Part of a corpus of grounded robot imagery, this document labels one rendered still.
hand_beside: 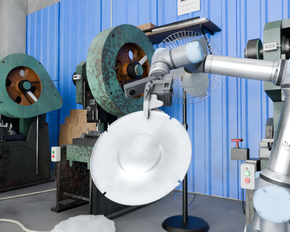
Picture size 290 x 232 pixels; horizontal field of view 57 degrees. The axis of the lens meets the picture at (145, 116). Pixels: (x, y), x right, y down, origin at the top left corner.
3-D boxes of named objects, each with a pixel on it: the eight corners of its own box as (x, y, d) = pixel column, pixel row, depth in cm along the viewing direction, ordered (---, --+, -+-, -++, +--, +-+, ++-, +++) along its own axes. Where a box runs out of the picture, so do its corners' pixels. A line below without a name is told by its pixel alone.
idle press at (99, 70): (104, 237, 201) (105, 8, 205) (32, 211, 261) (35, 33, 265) (196, 194, 322) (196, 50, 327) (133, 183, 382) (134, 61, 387)
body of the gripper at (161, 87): (169, 89, 83) (172, 68, 92) (142, 90, 85) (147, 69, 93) (171, 108, 88) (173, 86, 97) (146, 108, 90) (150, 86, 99)
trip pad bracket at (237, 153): (247, 180, 157) (247, 147, 158) (230, 178, 163) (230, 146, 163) (250, 178, 162) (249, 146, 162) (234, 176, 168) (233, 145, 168)
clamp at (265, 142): (287, 147, 166) (287, 130, 166) (258, 146, 176) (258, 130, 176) (288, 147, 171) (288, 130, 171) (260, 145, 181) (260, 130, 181)
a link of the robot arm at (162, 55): (170, 43, 102) (149, 49, 105) (167, 58, 94) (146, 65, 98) (177, 59, 107) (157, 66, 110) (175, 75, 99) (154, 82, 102)
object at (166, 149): (213, 140, 71) (213, 138, 71) (143, 230, 62) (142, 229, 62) (136, 98, 87) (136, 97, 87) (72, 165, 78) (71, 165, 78)
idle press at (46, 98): (-9, 200, 297) (-7, 44, 302) (-50, 188, 350) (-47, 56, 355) (89, 176, 427) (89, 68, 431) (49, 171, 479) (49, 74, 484)
